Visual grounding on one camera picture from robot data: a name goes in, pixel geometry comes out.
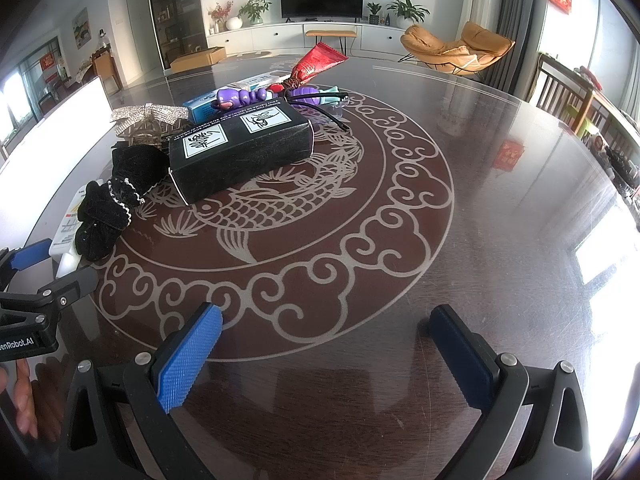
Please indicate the round white vase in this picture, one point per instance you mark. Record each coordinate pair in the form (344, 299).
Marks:
(233, 23)

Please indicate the grey curtain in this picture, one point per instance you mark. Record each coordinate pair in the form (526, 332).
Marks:
(517, 25)

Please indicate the dark display bookcase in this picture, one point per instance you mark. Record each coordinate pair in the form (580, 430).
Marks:
(177, 10)

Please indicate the dark wooden chair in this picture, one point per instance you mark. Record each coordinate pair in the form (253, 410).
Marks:
(555, 90)

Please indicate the cluttered wooden side table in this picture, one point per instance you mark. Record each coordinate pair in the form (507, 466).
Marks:
(612, 125)

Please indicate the small wooden model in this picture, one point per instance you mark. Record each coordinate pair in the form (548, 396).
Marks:
(140, 132)

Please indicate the black velvet scrunchie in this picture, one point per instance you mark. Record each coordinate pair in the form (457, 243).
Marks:
(102, 220)

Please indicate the silver rhinestone bow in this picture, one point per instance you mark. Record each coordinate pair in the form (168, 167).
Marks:
(150, 114)

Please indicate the cardboard box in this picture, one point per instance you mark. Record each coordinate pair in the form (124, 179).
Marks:
(197, 59)

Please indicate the blue and white ointment box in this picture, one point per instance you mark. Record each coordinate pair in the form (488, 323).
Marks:
(200, 107)

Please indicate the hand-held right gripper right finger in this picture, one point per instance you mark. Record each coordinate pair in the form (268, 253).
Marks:
(462, 360)

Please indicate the small purple plastic toy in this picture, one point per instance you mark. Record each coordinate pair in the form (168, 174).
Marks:
(304, 95)

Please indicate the small green potted plant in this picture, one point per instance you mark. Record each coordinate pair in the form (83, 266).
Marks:
(374, 11)

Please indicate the white television cabinet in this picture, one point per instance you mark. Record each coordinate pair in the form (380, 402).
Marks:
(270, 37)

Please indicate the black printed box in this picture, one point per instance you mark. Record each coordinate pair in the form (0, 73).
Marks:
(235, 155)

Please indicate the wooden bench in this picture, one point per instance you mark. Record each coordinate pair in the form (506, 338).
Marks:
(330, 33)

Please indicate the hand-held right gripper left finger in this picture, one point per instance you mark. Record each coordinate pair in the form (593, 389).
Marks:
(192, 350)

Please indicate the person's left hand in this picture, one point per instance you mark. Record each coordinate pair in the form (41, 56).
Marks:
(24, 400)

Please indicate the orange lounge chair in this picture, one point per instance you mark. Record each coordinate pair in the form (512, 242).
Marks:
(450, 52)

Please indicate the black velvet cloth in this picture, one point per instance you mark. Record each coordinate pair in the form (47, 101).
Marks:
(137, 165)

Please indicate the white door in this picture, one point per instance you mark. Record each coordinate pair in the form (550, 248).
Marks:
(136, 35)

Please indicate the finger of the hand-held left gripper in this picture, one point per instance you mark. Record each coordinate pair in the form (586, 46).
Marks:
(70, 285)
(30, 257)

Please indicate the dark patterned desktop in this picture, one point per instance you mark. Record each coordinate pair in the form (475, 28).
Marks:
(400, 240)

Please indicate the black-framed glasses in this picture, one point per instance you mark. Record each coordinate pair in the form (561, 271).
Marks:
(327, 112)

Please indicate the white packet at table edge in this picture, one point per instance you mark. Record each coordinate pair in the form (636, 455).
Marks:
(65, 230)

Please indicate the red flower arrangement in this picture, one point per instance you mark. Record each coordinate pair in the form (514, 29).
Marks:
(219, 14)

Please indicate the large purple plastic toy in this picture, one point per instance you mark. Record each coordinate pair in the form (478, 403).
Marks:
(240, 97)

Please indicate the large leafy potted plant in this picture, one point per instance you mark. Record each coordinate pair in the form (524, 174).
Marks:
(407, 10)

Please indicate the red foil packet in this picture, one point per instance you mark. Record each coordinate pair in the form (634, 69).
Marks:
(317, 62)

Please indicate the brown wooden cabinet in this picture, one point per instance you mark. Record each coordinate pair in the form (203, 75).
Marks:
(105, 67)

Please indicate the teal plastic toy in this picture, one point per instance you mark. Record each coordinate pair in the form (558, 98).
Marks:
(330, 94)

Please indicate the framed wall painting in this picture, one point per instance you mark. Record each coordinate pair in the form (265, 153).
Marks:
(81, 29)

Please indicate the white board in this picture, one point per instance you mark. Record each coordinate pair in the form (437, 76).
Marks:
(60, 125)

